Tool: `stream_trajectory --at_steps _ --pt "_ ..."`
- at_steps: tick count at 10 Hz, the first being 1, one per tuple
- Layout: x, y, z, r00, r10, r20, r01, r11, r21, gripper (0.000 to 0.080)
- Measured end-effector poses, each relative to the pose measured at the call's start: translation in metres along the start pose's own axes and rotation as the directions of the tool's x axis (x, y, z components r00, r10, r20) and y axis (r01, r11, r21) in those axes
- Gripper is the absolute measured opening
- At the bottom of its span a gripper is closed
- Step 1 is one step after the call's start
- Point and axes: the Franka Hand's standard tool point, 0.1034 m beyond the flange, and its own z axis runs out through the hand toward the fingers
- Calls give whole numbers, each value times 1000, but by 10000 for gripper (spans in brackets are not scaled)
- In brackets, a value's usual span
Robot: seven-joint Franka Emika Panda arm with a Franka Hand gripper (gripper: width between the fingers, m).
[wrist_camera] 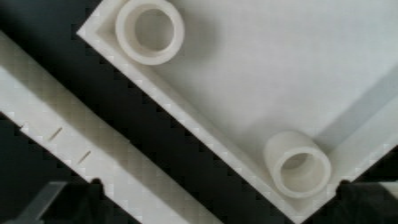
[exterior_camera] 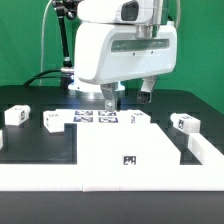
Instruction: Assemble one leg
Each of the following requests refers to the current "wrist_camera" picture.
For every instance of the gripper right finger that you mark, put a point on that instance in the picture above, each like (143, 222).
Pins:
(392, 188)

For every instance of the white obstacle wall rail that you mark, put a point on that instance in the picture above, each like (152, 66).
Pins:
(72, 133)

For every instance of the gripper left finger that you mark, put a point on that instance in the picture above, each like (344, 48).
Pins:
(31, 215)

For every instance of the white square table top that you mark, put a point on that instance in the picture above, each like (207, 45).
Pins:
(273, 72)

